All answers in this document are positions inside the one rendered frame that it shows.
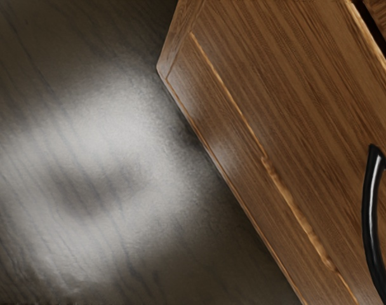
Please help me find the wooden drawer cabinet black handle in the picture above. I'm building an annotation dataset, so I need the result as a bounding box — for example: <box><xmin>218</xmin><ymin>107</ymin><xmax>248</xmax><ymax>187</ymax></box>
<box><xmin>156</xmin><ymin>0</ymin><xmax>386</xmax><ymax>305</ymax></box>

